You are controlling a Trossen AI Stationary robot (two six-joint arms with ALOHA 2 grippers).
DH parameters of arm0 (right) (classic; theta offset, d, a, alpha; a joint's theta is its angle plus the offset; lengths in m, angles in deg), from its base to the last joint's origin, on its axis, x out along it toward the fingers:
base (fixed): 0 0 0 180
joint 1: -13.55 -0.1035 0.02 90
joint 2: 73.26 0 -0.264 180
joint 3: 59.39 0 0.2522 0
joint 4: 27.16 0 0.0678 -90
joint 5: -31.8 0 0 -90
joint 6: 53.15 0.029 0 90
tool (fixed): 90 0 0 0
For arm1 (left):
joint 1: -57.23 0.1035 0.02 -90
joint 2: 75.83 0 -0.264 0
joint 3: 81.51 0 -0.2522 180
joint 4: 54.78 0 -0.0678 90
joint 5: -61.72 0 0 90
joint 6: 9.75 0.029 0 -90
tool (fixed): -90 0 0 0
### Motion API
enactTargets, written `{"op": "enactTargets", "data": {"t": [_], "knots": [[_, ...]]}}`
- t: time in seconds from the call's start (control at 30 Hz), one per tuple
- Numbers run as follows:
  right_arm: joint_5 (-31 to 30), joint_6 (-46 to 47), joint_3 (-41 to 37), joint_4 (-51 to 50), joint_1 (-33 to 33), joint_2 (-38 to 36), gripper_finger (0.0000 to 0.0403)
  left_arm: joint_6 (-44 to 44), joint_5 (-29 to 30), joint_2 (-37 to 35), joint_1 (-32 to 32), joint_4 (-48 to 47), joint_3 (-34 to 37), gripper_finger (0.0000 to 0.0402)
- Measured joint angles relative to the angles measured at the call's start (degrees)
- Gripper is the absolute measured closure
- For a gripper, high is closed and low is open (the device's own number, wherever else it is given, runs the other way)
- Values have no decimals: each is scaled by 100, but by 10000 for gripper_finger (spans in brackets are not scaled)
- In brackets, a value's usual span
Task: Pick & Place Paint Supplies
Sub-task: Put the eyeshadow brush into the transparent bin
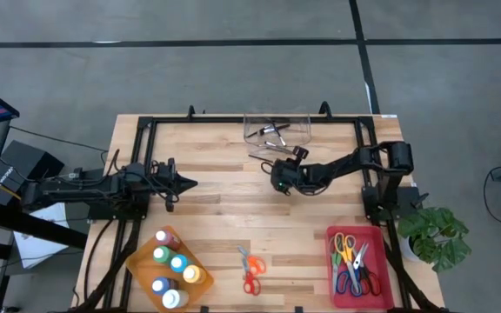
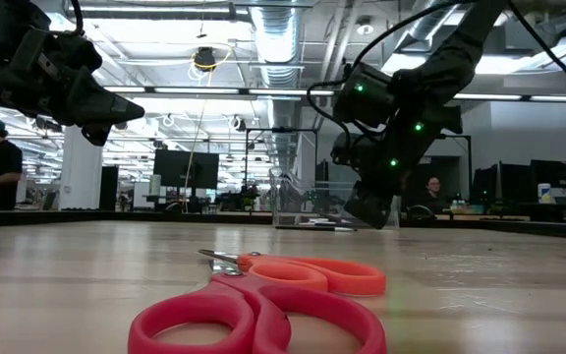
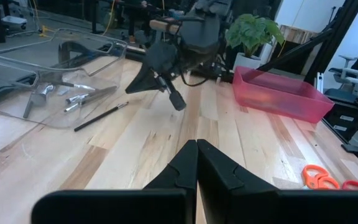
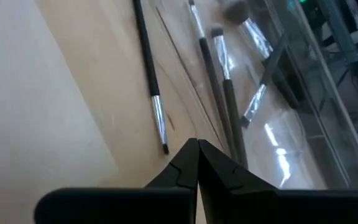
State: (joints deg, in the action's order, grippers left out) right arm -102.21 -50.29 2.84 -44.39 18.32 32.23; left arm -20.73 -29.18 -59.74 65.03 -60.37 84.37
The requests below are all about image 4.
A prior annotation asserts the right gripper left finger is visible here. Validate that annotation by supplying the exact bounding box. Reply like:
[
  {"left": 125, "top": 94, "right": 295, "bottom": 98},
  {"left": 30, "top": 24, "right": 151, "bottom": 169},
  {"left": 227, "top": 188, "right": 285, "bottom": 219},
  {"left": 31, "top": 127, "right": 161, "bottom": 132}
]
[{"left": 34, "top": 138, "right": 200, "bottom": 224}]

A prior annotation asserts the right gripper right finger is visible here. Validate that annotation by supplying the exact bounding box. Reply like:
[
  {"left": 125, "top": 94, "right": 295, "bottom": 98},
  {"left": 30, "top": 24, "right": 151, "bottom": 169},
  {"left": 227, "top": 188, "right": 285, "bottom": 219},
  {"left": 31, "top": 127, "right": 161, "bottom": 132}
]
[{"left": 198, "top": 139, "right": 358, "bottom": 224}]

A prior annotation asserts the thick black paintbrush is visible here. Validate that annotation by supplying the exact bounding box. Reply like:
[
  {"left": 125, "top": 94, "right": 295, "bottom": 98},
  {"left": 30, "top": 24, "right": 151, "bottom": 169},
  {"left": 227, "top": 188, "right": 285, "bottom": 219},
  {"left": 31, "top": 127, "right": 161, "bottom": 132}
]
[{"left": 223, "top": 1, "right": 301, "bottom": 110}]

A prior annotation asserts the clear plastic bin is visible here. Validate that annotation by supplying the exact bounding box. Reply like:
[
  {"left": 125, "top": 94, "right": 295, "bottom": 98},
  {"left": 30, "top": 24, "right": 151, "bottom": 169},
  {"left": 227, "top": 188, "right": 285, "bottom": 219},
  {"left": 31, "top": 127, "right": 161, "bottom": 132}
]
[{"left": 149, "top": 0, "right": 358, "bottom": 190}]

